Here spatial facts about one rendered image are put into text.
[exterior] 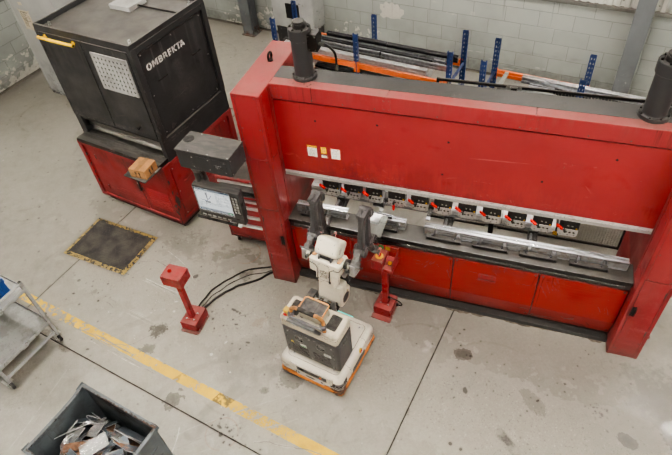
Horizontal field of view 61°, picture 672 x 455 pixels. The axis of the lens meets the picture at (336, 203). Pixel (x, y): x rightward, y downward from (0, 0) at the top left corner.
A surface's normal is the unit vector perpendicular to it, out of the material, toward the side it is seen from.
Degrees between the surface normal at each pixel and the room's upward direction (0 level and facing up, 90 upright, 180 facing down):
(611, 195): 90
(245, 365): 0
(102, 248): 0
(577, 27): 90
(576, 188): 90
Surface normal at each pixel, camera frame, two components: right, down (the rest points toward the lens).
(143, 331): -0.07, -0.72
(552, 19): -0.47, 0.64
